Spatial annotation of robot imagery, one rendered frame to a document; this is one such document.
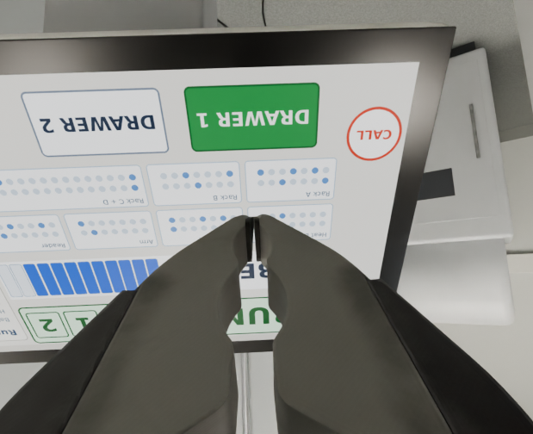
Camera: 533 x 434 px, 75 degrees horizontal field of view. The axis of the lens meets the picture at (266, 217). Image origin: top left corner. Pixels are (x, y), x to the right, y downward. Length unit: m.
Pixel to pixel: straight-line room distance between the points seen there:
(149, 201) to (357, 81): 0.18
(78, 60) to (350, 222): 0.23
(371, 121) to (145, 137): 0.16
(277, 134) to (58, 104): 0.15
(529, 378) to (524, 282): 0.73
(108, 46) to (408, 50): 0.20
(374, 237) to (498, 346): 3.29
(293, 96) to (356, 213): 0.11
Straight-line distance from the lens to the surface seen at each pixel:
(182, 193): 0.29
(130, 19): 0.42
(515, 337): 3.56
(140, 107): 0.27
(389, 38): 0.27
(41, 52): 0.29
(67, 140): 0.30
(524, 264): 3.46
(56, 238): 0.34
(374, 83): 0.27
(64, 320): 0.41
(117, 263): 0.34
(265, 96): 0.26
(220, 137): 0.26
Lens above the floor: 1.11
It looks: 9 degrees down
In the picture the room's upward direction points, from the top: 178 degrees clockwise
